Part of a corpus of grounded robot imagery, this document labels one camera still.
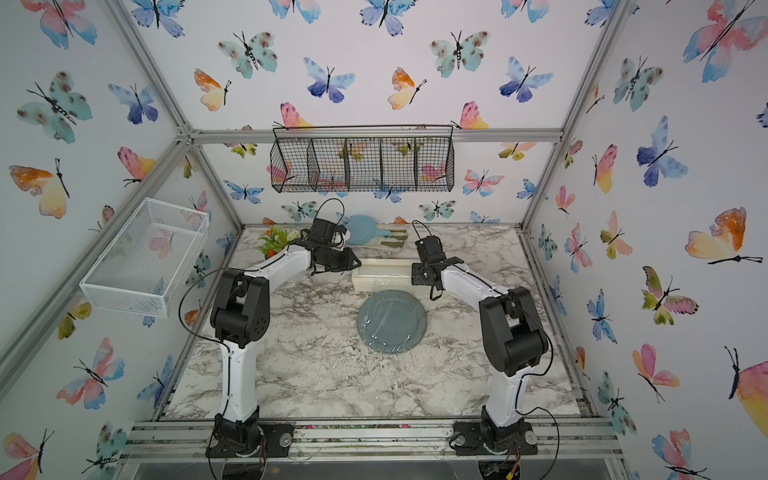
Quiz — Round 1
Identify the light blue dustpan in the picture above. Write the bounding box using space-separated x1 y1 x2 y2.
341 215 392 246

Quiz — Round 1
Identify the white mesh wall basket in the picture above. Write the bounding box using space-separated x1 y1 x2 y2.
79 198 209 318

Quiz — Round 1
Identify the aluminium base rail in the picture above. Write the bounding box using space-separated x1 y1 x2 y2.
121 417 624 463

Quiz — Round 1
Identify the white pot with plant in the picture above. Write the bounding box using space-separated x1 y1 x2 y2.
257 226 311 285

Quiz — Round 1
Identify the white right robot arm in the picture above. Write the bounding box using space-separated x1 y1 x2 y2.
411 235 550 456

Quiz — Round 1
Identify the blue-grey round plate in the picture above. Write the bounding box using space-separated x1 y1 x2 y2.
356 290 427 355

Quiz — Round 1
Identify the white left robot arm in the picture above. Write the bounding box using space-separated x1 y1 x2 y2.
206 219 361 459

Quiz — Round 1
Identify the black wire wall basket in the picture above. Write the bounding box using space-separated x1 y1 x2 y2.
268 124 455 194

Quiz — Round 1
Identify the cream plastic wrap dispenser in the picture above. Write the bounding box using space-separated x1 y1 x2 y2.
351 258 429 294

